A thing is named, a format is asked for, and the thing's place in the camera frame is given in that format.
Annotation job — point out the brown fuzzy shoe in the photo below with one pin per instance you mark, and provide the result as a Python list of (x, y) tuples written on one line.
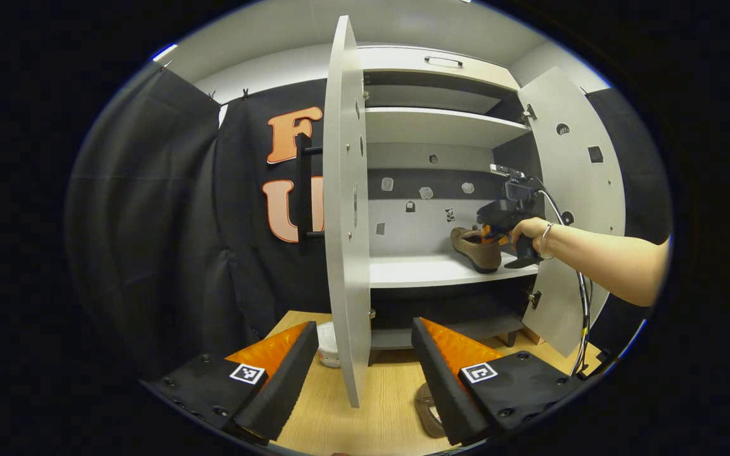
[(476, 253), (427, 411)]

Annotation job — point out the ceiling light strip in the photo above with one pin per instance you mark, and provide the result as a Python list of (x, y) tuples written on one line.
[(165, 52)]

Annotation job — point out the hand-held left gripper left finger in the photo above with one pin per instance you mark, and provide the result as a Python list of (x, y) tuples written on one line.
[(282, 392)]

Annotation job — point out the white cabinet door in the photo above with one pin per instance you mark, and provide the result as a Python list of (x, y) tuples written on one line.
[(347, 253), (599, 202)]

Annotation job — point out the white shoe cabinet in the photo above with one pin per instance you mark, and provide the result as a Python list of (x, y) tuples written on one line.
[(428, 269)]

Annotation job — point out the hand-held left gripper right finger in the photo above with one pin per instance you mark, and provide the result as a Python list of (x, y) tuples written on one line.
[(438, 392)]

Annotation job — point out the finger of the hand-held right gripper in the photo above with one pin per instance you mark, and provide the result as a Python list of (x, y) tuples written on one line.
[(495, 235)]

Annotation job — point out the white round container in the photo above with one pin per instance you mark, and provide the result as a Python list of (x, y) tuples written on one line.
[(328, 345)]

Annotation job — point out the white cabinet drawer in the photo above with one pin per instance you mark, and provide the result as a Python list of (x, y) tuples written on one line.
[(397, 60)]

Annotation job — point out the black backdrop cloth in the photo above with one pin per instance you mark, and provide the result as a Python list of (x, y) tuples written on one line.
[(149, 221), (640, 190)]

